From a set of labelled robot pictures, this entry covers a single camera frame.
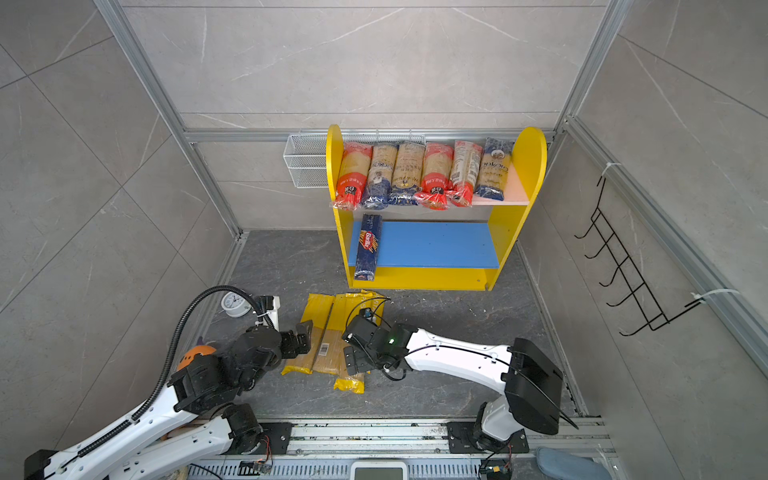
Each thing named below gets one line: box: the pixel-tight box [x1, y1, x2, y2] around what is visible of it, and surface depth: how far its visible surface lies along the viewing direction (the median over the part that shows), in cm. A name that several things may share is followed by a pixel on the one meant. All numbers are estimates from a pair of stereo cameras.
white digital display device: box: [350, 461, 408, 480], surface depth 67 cm
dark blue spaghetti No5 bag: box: [354, 213, 383, 281], surface depth 93 cm
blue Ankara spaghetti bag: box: [474, 137, 515, 201], surface depth 76 cm
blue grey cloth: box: [536, 447, 613, 480], surface depth 70 cm
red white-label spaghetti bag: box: [446, 140, 483, 207], surface depth 72 cm
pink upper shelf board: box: [471, 160, 530, 206], surface depth 74 cm
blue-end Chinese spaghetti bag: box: [388, 142, 426, 206], surface depth 76 cm
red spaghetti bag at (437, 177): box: [413, 143, 454, 211], surface depth 73 cm
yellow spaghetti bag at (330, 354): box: [312, 294, 361, 374], surface depth 89 cm
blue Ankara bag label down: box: [362, 144, 399, 210], surface depth 75 cm
